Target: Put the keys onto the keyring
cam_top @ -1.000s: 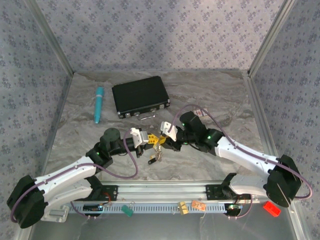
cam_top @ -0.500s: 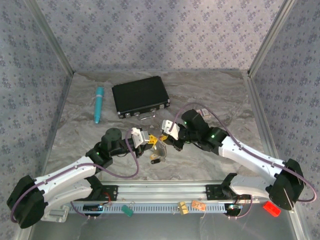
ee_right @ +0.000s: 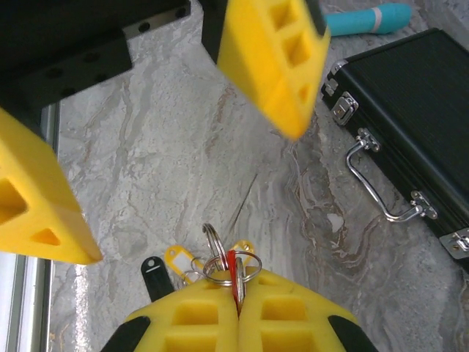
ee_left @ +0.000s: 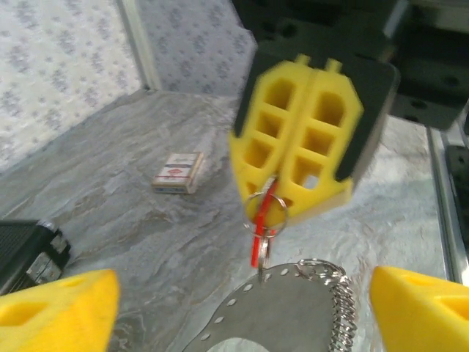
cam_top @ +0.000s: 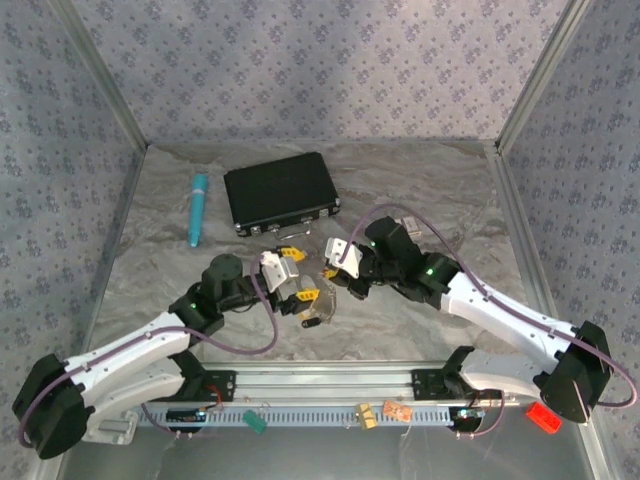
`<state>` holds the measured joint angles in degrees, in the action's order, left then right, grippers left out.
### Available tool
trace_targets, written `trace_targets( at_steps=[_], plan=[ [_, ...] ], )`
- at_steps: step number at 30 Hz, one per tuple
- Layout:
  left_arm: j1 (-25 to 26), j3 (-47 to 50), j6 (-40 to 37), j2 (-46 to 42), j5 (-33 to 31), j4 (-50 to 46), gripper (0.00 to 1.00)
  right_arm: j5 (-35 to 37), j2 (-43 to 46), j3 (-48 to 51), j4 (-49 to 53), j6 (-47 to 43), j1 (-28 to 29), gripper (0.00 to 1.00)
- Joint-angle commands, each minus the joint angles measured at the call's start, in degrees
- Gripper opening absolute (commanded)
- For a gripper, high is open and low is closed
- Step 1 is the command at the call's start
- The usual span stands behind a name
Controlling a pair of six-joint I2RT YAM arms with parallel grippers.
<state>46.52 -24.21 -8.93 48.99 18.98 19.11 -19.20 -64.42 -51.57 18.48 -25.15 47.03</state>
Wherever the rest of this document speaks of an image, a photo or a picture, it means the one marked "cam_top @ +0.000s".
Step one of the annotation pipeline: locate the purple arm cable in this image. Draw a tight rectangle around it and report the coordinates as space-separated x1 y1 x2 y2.
337 203 639 439
18 254 279 446

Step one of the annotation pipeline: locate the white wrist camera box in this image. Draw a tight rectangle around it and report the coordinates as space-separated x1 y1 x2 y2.
258 250 301 294
323 237 364 280

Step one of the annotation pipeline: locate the orange plastic tag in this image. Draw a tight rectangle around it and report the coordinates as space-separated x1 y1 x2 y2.
382 399 414 422

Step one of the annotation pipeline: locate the black briefcase with metal handle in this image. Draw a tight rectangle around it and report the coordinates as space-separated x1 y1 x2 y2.
223 151 342 242

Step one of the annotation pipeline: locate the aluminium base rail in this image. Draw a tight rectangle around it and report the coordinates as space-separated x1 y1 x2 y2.
94 360 599 409

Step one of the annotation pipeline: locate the yellow plastic tag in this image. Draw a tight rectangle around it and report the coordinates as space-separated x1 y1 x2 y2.
354 402 379 431

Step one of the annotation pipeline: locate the red plastic block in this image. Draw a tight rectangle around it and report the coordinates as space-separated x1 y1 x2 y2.
524 401 564 435

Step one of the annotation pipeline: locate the teal pen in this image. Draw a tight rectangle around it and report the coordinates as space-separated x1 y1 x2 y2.
188 173 210 249

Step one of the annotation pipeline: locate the aluminium frame post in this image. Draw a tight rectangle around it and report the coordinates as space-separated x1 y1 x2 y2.
49 0 151 149
493 0 595 151

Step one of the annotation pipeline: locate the grey slotted cable tray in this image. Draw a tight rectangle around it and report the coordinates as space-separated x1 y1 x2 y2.
134 407 501 429

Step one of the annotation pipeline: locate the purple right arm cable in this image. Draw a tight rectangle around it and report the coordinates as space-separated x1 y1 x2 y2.
337 203 639 439

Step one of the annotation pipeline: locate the green plastic tag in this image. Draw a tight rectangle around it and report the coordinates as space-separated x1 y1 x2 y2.
243 409 269 434

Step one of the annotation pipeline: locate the white plastic holder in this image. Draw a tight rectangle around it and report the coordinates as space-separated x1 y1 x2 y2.
82 409 139 445

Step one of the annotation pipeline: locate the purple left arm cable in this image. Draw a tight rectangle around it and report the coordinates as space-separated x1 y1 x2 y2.
18 254 279 446

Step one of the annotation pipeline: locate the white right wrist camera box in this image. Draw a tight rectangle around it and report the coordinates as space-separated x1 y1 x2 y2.
323 237 364 280

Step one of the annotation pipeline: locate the aluminium frame side rail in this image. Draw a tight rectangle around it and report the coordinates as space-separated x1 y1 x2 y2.
74 142 151 359
485 142 574 329

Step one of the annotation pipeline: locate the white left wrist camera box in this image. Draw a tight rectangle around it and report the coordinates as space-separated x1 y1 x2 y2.
258 250 301 294

